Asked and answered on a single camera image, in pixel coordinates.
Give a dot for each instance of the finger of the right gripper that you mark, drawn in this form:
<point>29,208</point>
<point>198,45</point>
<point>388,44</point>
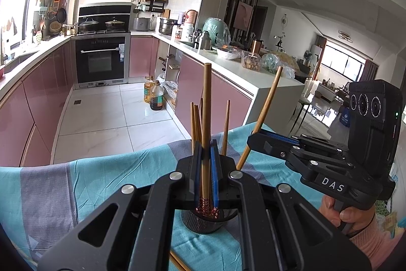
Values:
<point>256,143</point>
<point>276,139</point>

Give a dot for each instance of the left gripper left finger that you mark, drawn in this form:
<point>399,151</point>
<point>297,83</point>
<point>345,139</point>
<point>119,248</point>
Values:
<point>191,168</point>

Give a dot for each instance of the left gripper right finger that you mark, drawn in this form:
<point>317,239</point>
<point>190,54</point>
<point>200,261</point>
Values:
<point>226,191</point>

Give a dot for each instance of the chopstick with red patterned end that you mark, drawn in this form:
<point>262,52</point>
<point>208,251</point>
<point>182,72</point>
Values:
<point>178,262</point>

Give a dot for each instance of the dark brown chopstick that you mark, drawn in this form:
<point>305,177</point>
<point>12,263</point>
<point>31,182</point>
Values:
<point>206,133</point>

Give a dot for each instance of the pink right forearm sleeve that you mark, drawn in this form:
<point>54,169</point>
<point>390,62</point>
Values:
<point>376,244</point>

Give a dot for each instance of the right hand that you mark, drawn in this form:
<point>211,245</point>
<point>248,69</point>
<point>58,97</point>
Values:
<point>358,219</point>

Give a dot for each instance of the black mesh cup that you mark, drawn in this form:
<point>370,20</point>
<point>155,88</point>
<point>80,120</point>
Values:
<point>206,220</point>

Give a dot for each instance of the dark soy sauce bottle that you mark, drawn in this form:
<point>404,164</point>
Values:
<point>156,97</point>

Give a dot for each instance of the mint green appliance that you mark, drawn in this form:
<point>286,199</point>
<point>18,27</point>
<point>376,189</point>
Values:
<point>218,31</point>

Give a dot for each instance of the cooking oil bottle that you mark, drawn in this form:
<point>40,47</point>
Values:
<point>149,83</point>

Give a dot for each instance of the steel stock pot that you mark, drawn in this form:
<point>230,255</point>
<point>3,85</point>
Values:
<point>166,25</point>

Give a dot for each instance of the teal grey tablecloth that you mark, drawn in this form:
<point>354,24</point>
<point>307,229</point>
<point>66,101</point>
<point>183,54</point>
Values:
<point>40,205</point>

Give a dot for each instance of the black built-in oven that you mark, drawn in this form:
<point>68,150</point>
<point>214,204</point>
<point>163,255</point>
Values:
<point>102,59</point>

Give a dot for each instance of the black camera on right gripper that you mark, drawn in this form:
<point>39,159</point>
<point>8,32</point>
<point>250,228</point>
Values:
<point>375,108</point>

